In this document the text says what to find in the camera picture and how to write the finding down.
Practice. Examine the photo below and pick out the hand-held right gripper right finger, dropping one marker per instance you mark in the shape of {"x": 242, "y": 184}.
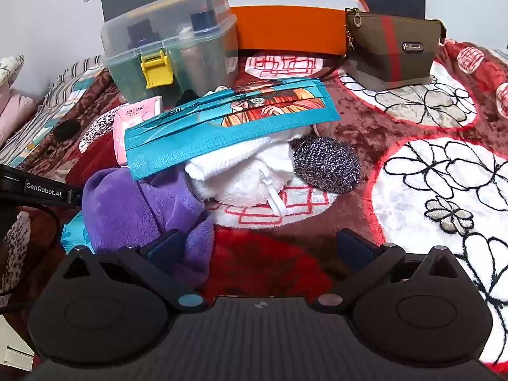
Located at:
{"x": 355, "y": 247}

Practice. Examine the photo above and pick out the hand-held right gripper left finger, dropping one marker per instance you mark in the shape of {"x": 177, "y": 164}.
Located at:
{"x": 166, "y": 247}

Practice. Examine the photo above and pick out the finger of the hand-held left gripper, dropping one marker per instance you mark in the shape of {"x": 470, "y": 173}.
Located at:
{"x": 74, "y": 197}

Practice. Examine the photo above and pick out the purple fleece cloth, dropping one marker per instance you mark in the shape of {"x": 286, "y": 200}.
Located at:
{"x": 127, "y": 214}

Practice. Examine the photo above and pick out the silver mesh scouring pad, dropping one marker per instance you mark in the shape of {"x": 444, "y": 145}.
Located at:
{"x": 325, "y": 164}

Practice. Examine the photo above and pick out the pink tissue packet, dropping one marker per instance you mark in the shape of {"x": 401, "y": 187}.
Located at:
{"x": 133, "y": 127}

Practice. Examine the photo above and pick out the white fluffy towel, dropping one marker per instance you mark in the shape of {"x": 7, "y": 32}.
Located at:
{"x": 238, "y": 174}

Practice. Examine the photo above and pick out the teal printed face mask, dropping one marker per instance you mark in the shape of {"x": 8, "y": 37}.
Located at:
{"x": 178, "y": 143}

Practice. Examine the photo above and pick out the orange cardboard box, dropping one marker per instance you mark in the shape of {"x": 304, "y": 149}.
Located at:
{"x": 285, "y": 27}

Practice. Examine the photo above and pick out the teal cloth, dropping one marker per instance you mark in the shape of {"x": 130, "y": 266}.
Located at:
{"x": 73, "y": 234}

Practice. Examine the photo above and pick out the black round fuzzy pad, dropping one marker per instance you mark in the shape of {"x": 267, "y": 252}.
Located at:
{"x": 66, "y": 130}

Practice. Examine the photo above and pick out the pink pillow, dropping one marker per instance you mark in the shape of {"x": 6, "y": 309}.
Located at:
{"x": 16, "y": 111}

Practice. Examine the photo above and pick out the striped bedsheet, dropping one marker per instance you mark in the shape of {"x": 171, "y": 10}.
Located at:
{"x": 59, "y": 87}

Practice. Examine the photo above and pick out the red floral blanket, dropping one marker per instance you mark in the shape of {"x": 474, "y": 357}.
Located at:
{"x": 357, "y": 135}

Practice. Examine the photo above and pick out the floral pillow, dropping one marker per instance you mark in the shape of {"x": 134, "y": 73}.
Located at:
{"x": 10, "y": 69}

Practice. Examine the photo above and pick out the clear plastic storage box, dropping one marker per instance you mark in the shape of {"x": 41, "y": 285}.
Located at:
{"x": 131, "y": 75}

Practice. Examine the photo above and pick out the white cardboard box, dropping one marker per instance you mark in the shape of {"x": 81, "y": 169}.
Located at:
{"x": 14, "y": 345}

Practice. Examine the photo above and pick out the dark blue bottle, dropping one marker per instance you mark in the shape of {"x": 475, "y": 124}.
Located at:
{"x": 139, "y": 31}

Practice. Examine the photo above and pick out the brown pouch with red stripe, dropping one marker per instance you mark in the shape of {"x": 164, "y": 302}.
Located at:
{"x": 377, "y": 55}

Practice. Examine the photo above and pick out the grey bottle with blue cap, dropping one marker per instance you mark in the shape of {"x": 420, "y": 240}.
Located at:
{"x": 200, "y": 51}

